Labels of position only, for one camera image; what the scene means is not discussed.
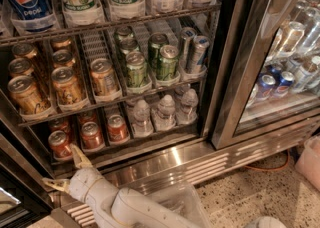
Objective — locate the red coke can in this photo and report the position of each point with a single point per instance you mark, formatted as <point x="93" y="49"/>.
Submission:
<point x="60" y="144"/>
<point x="59" y="124"/>
<point x="117" y="129"/>
<point x="91" y="135"/>
<point x="87" y="116"/>

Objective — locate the gold can front left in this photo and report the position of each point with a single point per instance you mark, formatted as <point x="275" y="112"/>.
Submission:
<point x="24" y="90"/>

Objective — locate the gold can back left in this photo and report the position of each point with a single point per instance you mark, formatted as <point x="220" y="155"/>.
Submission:
<point x="26" y="50"/>

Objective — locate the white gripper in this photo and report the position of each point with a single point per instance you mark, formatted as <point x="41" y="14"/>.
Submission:
<point x="79" y="182"/>

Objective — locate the blue pepsi can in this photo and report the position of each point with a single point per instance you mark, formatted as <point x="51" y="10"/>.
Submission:
<point x="266" y="84"/>
<point x="275" y="70"/>
<point x="286" y="79"/>

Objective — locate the green can back left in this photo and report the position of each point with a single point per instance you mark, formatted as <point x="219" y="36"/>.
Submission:
<point x="123" y="33"/>

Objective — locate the blue pepsi can right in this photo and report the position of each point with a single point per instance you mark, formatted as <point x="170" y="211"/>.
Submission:
<point x="286" y="79"/>

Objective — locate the water bottle right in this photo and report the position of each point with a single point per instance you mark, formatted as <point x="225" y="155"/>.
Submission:
<point x="187" y="111"/>

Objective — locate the glass fridge door right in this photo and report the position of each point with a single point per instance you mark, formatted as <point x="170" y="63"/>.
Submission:
<point x="267" y="32"/>

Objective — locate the clear plastic bin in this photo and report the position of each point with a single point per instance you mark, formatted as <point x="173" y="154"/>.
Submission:
<point x="177" y="206"/>

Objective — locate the pink plastic container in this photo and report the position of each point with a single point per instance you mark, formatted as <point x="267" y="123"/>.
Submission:
<point x="308" y="163"/>

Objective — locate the green can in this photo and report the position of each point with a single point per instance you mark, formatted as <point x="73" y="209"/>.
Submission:
<point x="128" y="45"/>
<point x="155" y="42"/>
<point x="167" y="63"/>
<point x="136" y="69"/>
<point x="123" y="33"/>

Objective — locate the water bottle middle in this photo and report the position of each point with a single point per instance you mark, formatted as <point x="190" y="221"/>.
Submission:
<point x="164" y="114"/>

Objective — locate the blue pepsi can left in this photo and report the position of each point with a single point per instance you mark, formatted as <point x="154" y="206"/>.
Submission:
<point x="266" y="84"/>

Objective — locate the green can front left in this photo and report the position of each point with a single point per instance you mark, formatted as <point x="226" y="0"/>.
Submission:
<point x="136" y="69"/>

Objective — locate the green can front right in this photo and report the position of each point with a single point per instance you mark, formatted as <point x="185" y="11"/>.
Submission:
<point x="167" y="63"/>

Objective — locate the green can middle left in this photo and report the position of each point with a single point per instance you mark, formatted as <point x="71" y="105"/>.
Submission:
<point x="128" y="45"/>

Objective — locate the gold can middle left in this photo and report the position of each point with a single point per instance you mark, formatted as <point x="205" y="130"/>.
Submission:
<point x="20" y="66"/>

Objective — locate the green can back right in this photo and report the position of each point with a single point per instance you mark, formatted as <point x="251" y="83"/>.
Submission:
<point x="155" y="42"/>

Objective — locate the blue pepsi can back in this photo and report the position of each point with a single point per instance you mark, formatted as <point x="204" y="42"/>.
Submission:
<point x="275" y="70"/>

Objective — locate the slim silver blue can front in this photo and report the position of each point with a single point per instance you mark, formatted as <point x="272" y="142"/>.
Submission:
<point x="197" y="54"/>

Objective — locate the slim silver blue can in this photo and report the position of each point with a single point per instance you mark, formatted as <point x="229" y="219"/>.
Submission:
<point x="186" y="36"/>
<point x="197" y="54"/>

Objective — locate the water bottle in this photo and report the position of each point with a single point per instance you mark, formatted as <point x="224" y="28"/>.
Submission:
<point x="187" y="111"/>
<point x="141" y="121"/>
<point x="164" y="114"/>

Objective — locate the gold can column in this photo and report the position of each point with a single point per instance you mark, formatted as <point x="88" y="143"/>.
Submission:
<point x="63" y="58"/>
<point x="61" y="43"/>
<point x="67" y="85"/>
<point x="103" y="75"/>

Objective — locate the gold can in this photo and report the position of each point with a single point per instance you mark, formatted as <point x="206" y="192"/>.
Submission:
<point x="26" y="50"/>
<point x="20" y="66"/>
<point x="24" y="90"/>

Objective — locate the slim silver blue can back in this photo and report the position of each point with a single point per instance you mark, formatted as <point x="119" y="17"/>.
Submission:
<point x="186" y="36"/>

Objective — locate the water bottle left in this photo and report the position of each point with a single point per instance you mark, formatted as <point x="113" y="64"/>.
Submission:
<point x="141" y="121"/>

